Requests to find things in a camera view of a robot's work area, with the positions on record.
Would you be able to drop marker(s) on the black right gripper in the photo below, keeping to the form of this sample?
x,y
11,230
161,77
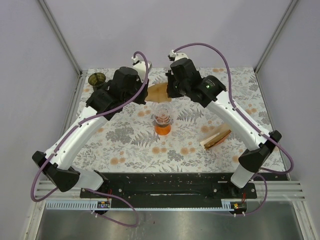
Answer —
x,y
171,94

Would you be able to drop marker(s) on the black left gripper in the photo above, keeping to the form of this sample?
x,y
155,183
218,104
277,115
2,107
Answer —
x,y
141,99

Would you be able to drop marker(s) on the brown paper coffee filter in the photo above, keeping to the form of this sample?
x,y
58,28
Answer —
x,y
157,93

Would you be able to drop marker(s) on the clear plastic dripper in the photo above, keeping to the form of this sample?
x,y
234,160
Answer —
x,y
163,112

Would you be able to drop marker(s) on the orange glass carafe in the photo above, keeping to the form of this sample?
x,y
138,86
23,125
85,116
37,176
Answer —
x,y
162,125

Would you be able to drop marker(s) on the orange coffee filter pack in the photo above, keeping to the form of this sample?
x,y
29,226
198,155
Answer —
x,y
216,136

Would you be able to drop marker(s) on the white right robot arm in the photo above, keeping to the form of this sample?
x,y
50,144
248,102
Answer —
x,y
212,94

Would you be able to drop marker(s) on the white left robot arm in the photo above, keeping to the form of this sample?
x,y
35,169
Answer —
x,y
56,162

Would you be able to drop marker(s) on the dark green dripper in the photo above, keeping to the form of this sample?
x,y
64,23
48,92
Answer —
x,y
98,81

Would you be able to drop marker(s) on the floral patterned tablecloth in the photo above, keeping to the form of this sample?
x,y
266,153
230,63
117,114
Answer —
x,y
129,143

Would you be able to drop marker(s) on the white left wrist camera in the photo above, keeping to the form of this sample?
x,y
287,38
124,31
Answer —
x,y
140,67

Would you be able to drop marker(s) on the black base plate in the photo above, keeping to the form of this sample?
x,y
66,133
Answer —
x,y
206,177

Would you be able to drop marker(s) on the aluminium frame rail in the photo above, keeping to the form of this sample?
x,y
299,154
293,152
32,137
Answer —
x,y
274,190

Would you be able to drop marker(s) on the white slotted cable duct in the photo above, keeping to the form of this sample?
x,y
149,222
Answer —
x,y
156,203

